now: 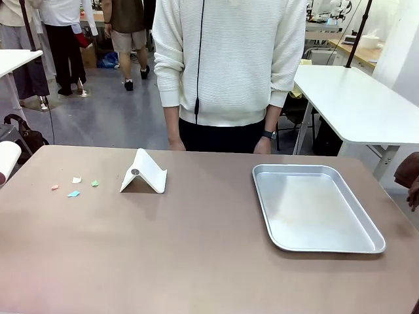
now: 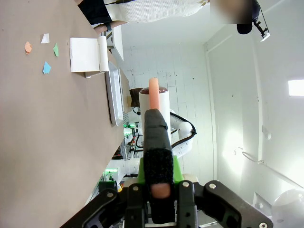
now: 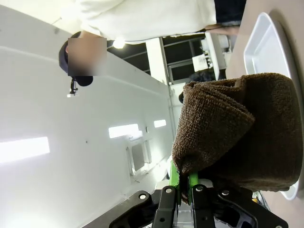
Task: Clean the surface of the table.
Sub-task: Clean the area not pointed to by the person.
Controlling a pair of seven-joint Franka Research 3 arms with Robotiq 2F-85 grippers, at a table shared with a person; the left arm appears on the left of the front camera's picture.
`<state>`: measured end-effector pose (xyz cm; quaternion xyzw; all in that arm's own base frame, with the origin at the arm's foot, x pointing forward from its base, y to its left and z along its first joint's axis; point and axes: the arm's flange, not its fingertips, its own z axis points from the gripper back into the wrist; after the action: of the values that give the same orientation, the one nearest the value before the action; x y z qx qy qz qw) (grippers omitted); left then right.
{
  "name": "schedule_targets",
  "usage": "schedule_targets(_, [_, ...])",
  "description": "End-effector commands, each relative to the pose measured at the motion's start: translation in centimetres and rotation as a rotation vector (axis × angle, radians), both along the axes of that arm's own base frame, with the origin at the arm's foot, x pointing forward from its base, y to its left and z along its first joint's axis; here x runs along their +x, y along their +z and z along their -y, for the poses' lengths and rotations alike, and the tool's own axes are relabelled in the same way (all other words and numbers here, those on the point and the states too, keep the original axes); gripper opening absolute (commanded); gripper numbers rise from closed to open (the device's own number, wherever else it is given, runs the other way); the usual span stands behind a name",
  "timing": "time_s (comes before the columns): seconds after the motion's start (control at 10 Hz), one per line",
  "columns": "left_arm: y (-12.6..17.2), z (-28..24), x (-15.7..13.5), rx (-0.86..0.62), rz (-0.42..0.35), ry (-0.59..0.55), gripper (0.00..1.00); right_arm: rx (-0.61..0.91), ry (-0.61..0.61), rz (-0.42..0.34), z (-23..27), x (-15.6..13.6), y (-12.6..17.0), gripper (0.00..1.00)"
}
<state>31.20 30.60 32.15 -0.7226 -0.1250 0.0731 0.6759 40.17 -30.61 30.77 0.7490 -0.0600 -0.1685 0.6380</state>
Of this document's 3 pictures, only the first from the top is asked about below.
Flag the brown cloth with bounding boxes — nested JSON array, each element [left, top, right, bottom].
[[393, 152, 419, 190]]

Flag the lint roller with pink handle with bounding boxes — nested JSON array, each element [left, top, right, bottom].
[[0, 141, 23, 189]]

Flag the person's left forearm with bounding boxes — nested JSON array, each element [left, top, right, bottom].
[[263, 103, 282, 133]]

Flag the person's right forearm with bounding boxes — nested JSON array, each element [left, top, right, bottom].
[[162, 103, 184, 141]]

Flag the person's left hand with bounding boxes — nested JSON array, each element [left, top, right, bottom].
[[253, 137, 272, 155]]

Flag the person's right hand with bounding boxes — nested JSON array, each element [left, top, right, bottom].
[[168, 136, 187, 152]]

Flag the silver metal tray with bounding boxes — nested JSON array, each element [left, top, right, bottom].
[[251, 164, 386, 254]]

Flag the large white table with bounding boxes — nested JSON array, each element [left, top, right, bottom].
[[293, 64, 419, 180]]

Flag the wooden workbench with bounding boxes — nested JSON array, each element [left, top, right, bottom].
[[327, 38, 382, 70]]

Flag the yellow paper sheet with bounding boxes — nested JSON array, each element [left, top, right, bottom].
[[289, 80, 306, 99]]

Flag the black tripod pole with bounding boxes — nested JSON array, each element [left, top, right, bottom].
[[344, 0, 374, 69], [18, 0, 39, 53]]

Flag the person in white sweater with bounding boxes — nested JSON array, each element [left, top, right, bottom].
[[152, 0, 308, 154]]

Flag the white folded roller stand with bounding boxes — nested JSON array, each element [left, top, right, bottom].
[[119, 148, 168, 195]]

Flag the person in brown shirt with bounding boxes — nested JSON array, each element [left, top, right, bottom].
[[101, 0, 152, 92]]

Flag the blue plastic bag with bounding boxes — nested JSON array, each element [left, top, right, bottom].
[[97, 51, 120, 69]]

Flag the cardboard box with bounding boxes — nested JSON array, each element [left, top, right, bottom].
[[79, 41, 98, 69]]

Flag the person in black trousers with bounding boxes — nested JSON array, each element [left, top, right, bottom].
[[38, 0, 100, 97]]

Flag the black bag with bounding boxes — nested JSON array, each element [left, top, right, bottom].
[[3, 113, 50, 165]]

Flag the grey metal stool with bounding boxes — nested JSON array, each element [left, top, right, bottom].
[[0, 124, 34, 156]]

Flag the person in light clothes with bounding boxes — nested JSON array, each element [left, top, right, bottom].
[[0, 0, 52, 111]]

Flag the small white table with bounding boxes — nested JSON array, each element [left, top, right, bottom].
[[0, 48, 44, 122]]

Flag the thin black hanging cable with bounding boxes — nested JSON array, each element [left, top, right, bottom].
[[194, 0, 206, 126]]

